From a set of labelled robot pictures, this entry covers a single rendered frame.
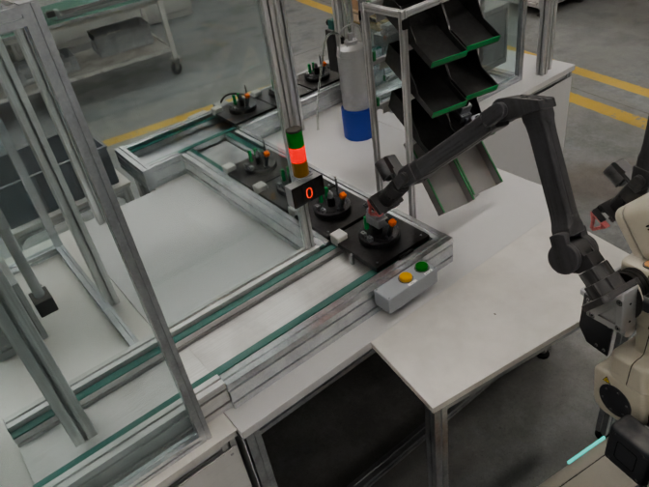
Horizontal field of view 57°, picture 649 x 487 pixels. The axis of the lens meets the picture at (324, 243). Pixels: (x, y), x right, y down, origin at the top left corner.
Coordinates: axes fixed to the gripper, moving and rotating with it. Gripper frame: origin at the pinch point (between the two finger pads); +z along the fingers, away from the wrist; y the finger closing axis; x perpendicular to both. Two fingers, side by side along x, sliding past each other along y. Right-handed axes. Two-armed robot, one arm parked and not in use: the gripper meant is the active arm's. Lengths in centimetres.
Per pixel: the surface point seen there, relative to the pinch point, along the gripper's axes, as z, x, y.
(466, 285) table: -3.0, 37.0, -10.4
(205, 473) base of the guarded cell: 8, 38, 87
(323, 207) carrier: 23.9, -14.4, 2.8
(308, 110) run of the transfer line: 89, -77, -58
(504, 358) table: -21, 58, 6
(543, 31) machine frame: 32, -41, -164
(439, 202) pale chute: -3.8, 9.3, -20.3
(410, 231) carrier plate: 4.0, 11.8, -9.3
